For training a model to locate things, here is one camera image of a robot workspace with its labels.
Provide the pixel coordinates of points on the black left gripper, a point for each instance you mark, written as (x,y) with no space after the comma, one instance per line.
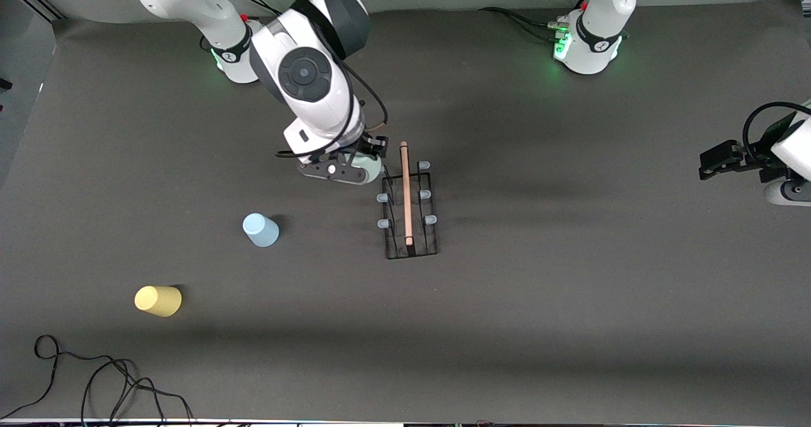
(749,159)

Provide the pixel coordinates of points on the pale green plastic cup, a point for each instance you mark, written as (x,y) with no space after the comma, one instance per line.
(370,170)

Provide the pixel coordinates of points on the pale blue plastic cup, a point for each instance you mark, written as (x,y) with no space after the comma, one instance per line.
(261,230)

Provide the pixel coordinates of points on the yellow plastic cup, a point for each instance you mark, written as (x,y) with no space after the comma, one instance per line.
(158,301)

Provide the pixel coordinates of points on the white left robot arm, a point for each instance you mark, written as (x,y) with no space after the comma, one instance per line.
(602,9)

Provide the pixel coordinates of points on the dark grey table mat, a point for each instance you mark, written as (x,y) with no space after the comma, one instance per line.
(443,351)

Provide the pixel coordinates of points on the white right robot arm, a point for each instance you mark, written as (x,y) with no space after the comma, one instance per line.
(304,72)

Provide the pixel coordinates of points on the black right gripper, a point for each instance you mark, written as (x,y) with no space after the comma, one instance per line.
(369,145)

